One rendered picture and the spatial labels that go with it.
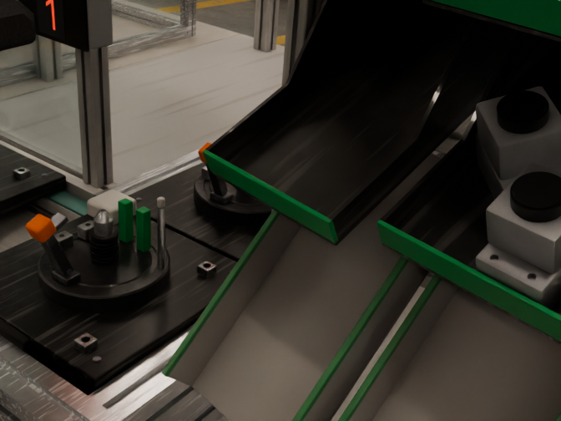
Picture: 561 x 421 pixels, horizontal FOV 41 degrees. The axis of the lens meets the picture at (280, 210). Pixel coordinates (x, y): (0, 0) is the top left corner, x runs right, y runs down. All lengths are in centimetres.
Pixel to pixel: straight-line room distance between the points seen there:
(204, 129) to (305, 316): 90
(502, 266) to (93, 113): 67
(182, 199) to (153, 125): 52
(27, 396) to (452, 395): 37
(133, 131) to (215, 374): 88
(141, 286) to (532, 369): 40
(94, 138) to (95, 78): 8
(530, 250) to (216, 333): 31
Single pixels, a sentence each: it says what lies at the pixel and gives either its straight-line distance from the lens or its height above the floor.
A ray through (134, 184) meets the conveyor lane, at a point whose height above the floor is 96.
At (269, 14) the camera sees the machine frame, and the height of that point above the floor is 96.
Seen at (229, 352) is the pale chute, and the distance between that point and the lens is 66.
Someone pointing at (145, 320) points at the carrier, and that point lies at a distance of 77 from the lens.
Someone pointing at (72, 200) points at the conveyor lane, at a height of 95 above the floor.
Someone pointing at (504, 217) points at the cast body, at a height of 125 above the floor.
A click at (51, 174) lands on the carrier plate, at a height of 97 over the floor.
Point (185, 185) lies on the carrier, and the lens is 103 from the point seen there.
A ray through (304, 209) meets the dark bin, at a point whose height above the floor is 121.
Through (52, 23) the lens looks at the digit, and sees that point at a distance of 94.
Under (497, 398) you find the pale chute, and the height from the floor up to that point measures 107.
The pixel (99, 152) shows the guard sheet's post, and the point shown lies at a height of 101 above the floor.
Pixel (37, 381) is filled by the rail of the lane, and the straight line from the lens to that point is 73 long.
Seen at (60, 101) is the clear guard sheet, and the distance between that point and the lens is 107.
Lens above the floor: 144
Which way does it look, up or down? 29 degrees down
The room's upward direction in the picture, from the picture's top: 5 degrees clockwise
